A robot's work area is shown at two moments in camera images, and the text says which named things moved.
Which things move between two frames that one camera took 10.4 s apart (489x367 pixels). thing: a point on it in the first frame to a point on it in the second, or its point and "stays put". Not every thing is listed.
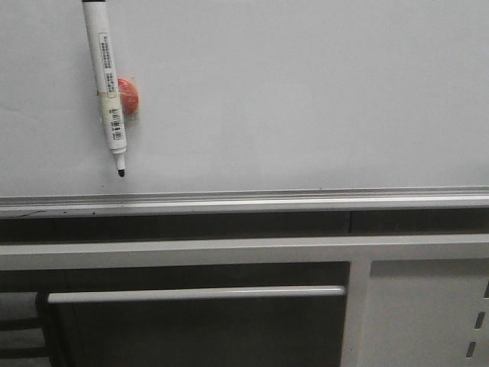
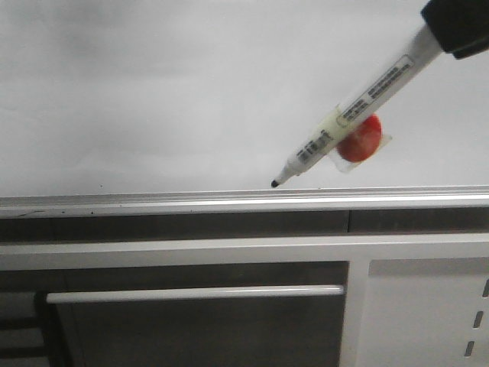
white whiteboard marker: [96, 17] to [386, 86]
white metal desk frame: [412, 300] stays put
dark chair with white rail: [202, 327] stays put
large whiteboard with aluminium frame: [247, 105] stays put
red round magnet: [129, 96] to [361, 146]
